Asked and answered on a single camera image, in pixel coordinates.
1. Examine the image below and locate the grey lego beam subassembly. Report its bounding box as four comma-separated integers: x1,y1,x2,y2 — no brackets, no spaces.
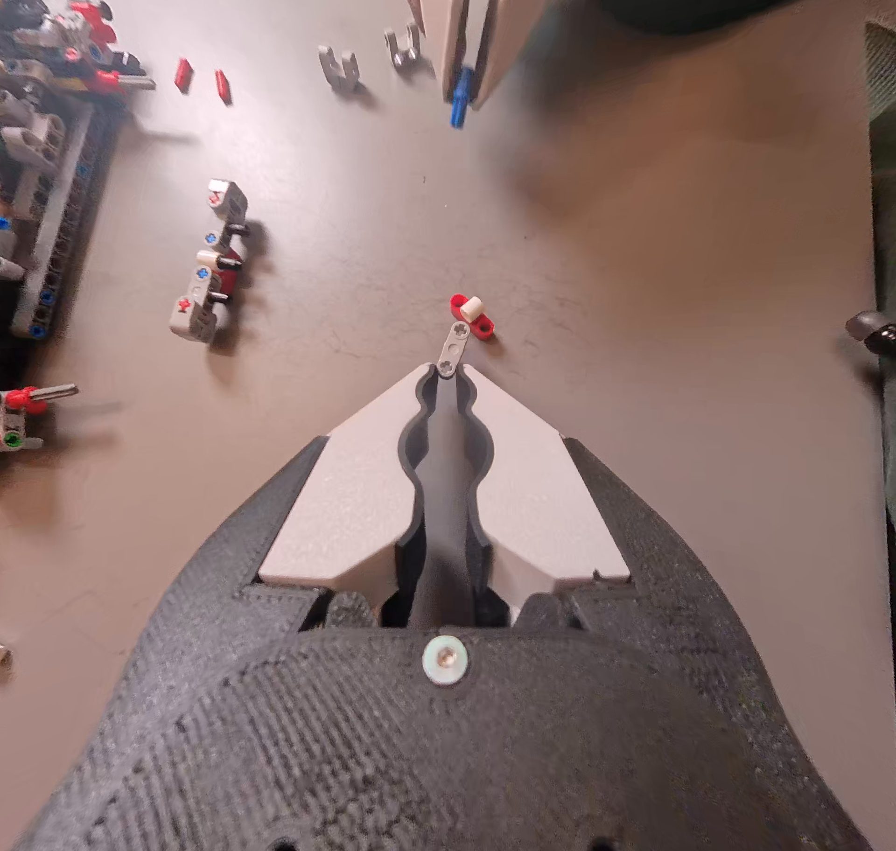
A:
168,178,249,344

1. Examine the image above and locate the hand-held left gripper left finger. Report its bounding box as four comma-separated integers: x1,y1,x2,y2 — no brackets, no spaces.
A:
258,363,436,624

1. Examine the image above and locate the thin grey lego liftarm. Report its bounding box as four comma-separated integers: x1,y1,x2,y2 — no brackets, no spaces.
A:
435,321,471,378

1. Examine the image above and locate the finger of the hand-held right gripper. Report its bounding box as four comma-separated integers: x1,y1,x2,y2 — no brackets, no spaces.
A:
399,0,473,103
471,0,576,110

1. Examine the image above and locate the lego car chassis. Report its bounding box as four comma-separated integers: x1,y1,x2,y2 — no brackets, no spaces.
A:
0,0,156,454

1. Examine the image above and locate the grey lego connector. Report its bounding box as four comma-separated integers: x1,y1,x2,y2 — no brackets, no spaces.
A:
317,44,363,93
383,21,424,70

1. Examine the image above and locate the black drawstring with toggle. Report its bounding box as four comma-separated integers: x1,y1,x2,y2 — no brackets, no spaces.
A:
845,311,896,356

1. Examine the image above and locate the blue lego pin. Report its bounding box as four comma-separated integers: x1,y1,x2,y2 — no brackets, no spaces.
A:
449,67,476,128

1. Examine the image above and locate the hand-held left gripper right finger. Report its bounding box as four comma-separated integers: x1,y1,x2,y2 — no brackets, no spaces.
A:
455,363,632,617

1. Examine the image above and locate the red lego liftarm white bush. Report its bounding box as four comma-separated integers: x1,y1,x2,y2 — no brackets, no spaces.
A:
449,294,497,341

